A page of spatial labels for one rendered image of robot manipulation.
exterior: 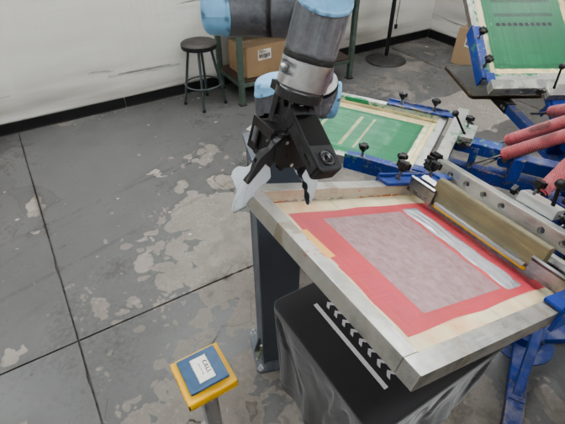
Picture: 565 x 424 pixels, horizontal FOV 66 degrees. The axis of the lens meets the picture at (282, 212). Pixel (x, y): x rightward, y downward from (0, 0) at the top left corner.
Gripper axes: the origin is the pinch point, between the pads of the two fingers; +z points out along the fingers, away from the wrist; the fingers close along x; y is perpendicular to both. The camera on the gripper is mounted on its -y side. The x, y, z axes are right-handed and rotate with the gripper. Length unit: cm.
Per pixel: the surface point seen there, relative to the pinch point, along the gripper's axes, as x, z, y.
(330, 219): -32.1, 16.3, 16.4
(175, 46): -134, 63, 380
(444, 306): -36.7, 16.4, -17.0
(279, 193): -21.0, 13.1, 25.3
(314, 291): -39, 45, 19
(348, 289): -13.8, 12.2, -9.9
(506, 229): -72, 9, -6
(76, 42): -44, 71, 380
